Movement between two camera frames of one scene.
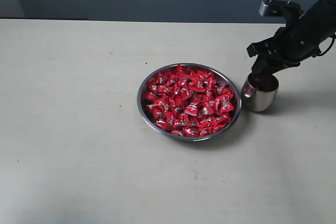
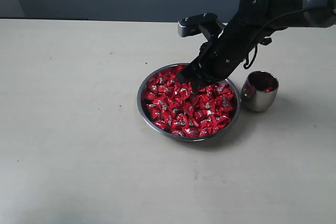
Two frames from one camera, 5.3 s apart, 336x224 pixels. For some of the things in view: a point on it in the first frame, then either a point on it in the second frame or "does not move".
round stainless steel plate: [189, 102] does not move
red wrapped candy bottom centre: [191, 131] does not move
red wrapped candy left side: [161, 103] does not move
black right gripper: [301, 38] → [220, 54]
